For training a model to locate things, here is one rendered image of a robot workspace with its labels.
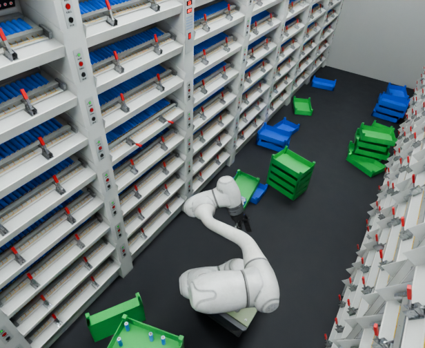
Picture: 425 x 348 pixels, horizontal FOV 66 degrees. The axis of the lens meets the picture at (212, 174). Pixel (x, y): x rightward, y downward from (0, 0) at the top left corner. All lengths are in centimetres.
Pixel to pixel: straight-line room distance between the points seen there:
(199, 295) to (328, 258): 153
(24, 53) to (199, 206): 93
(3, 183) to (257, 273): 97
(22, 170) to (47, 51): 45
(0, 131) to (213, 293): 89
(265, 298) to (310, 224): 159
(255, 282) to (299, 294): 115
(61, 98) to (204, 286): 88
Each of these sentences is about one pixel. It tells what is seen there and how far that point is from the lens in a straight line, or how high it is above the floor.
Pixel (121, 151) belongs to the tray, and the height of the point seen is 94.
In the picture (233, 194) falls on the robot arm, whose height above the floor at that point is 85.
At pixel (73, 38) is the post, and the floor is 155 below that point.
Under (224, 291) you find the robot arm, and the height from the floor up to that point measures 94.
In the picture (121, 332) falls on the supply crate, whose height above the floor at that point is 40.
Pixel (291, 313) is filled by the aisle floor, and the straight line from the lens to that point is 227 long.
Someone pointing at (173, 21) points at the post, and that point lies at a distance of 187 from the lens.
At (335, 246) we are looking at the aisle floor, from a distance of 266.
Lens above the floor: 198
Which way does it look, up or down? 42 degrees down
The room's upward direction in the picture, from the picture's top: 4 degrees clockwise
